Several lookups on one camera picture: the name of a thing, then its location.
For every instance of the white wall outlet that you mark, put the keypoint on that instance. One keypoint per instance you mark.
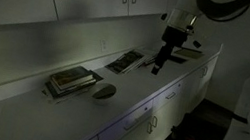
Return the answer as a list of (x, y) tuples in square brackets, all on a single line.
[(103, 45)]

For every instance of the dark pen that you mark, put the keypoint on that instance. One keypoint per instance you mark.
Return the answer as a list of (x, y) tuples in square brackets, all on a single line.
[(104, 92)]

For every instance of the dark photo magazine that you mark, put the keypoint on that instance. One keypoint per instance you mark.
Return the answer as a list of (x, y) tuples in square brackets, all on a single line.
[(126, 61)]

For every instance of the stack of books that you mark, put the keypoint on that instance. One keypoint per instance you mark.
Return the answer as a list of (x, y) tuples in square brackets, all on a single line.
[(60, 93)]

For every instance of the thin dark booklet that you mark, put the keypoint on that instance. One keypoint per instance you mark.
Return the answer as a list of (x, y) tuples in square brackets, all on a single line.
[(149, 60)]

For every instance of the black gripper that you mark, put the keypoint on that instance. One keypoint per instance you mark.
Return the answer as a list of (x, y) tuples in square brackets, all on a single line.
[(174, 37)]

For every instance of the pale tan flat book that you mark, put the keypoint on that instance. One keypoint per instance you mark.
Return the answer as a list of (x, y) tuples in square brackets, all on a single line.
[(188, 53)]

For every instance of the black flat pad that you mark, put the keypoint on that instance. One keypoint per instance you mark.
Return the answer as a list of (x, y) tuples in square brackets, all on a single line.
[(176, 59)]

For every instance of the thick book with pale pages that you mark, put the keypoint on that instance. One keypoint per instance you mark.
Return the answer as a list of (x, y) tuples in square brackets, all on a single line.
[(73, 84)]

